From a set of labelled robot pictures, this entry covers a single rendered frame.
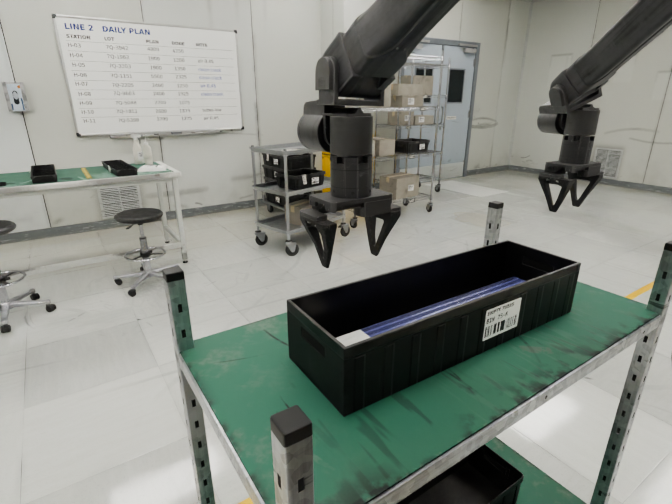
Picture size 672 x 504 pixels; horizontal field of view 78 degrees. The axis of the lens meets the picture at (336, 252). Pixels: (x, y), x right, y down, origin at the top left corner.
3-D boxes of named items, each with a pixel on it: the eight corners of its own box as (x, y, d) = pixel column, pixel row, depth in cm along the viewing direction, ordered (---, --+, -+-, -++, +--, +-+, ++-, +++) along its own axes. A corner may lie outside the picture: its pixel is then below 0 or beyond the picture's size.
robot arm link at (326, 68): (329, 54, 49) (387, 60, 53) (284, 61, 58) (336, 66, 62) (328, 159, 53) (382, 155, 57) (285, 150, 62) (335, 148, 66)
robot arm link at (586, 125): (583, 104, 80) (608, 104, 81) (558, 103, 86) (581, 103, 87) (576, 141, 82) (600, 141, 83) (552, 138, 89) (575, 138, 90)
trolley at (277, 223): (252, 245, 413) (245, 141, 378) (316, 225, 476) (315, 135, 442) (289, 258, 379) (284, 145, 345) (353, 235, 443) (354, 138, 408)
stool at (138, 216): (101, 285, 325) (85, 214, 305) (159, 264, 366) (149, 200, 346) (142, 303, 298) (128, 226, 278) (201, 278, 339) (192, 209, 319)
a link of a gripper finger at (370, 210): (335, 254, 64) (334, 194, 61) (372, 246, 68) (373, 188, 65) (361, 268, 59) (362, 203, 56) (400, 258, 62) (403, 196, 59)
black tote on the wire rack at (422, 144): (408, 154, 489) (408, 141, 485) (389, 151, 511) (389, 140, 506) (429, 151, 513) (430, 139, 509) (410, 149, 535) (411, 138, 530)
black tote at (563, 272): (343, 417, 59) (344, 349, 55) (288, 357, 72) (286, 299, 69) (570, 312, 88) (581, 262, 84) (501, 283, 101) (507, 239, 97)
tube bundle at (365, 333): (343, 383, 64) (343, 364, 63) (320, 360, 70) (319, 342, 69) (539, 301, 90) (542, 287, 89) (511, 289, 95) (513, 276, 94)
